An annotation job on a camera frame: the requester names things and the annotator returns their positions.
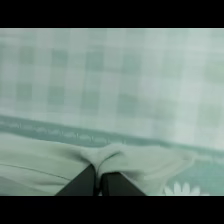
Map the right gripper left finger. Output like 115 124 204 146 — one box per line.
55 163 98 197

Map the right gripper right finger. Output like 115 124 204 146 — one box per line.
100 171 148 197

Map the pale green shirt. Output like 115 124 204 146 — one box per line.
0 131 198 197

